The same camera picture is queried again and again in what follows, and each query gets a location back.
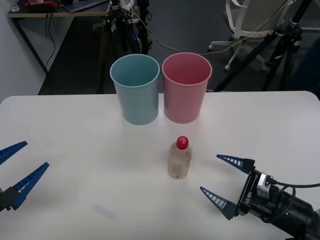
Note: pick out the clear bottle with red cap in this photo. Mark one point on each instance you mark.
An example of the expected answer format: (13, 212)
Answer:
(178, 162)

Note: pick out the white office chair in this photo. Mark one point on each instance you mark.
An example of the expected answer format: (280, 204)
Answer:
(250, 15)

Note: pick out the wooden desk with black legs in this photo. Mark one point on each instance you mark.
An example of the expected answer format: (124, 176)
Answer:
(62, 14)

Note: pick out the dark laptop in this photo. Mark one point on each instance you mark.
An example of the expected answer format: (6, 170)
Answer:
(82, 5)

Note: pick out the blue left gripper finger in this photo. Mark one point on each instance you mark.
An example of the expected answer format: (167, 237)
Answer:
(17, 193)
(15, 148)

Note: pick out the black tripod with blue label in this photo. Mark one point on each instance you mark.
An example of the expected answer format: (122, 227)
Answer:
(124, 37)

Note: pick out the black pole stand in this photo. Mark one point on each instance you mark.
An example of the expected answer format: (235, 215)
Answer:
(143, 25)

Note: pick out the red tool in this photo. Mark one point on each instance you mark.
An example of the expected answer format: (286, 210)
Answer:
(47, 3)

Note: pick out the pale blue plastic bin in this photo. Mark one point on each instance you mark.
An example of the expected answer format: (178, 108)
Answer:
(136, 100)

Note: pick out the pink plastic bin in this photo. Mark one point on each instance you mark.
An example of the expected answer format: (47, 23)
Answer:
(183, 105)

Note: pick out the large black tripod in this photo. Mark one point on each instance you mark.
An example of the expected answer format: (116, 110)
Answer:
(282, 45)

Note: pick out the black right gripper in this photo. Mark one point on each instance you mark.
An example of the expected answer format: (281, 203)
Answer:
(248, 195)

